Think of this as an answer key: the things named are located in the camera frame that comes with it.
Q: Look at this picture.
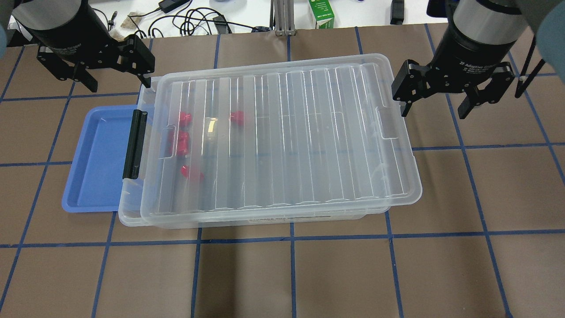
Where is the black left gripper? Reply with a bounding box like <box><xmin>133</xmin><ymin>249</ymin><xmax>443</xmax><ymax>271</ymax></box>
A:
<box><xmin>37</xmin><ymin>32</ymin><xmax>155</xmax><ymax>93</ymax></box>

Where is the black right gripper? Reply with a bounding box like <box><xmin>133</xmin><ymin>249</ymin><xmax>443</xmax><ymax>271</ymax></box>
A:
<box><xmin>392</xmin><ymin>44</ymin><xmax>514</xmax><ymax>120</ymax></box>

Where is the red block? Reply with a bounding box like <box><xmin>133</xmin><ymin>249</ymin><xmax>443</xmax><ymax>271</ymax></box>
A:
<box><xmin>230</xmin><ymin>110</ymin><xmax>245</xmax><ymax>127</ymax></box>
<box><xmin>178</xmin><ymin>111</ymin><xmax>192</xmax><ymax>127</ymax></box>
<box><xmin>175</xmin><ymin>130</ymin><xmax>190</xmax><ymax>156</ymax></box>
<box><xmin>180</xmin><ymin>165</ymin><xmax>204</xmax><ymax>182</ymax></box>

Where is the clear plastic box lid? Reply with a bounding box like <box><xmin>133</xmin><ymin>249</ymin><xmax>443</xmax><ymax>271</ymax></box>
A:
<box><xmin>139</xmin><ymin>53</ymin><xmax>422</xmax><ymax>227</ymax></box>

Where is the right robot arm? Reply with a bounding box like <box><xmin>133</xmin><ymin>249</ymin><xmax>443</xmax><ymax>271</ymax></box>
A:
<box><xmin>392</xmin><ymin>0</ymin><xmax>527</xmax><ymax>119</ymax></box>

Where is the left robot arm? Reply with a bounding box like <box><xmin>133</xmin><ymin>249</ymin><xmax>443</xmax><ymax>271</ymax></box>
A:
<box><xmin>12</xmin><ymin>0</ymin><xmax>155</xmax><ymax>93</ymax></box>

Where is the blue plastic tray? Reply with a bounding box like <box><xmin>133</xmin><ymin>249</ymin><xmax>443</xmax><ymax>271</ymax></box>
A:
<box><xmin>62</xmin><ymin>105</ymin><xmax>149</xmax><ymax>213</ymax></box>

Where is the clear plastic storage box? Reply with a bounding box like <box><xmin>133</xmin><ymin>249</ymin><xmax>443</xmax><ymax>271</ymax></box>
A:
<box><xmin>119</xmin><ymin>72</ymin><xmax>388</xmax><ymax>229</ymax></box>

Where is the black power adapter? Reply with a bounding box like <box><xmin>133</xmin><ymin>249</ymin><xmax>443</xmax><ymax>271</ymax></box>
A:
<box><xmin>158</xmin><ymin>0</ymin><xmax>191</xmax><ymax>13</ymax></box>

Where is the green white carton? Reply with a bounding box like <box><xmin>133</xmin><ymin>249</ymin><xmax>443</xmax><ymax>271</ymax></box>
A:
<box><xmin>307</xmin><ymin>0</ymin><xmax>335</xmax><ymax>30</ymax></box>

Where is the black box latch handle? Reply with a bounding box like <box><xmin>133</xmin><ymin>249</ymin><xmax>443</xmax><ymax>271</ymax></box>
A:
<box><xmin>122</xmin><ymin>109</ymin><xmax>148</xmax><ymax>180</ymax></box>

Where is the black cable bundle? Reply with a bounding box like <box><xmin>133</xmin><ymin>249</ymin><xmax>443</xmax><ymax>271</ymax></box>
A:
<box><xmin>148</xmin><ymin>7</ymin><xmax>261</xmax><ymax>38</ymax></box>

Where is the aluminium frame post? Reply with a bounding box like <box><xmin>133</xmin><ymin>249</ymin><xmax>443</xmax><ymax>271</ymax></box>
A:
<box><xmin>270</xmin><ymin>0</ymin><xmax>296</xmax><ymax>37</ymax></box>

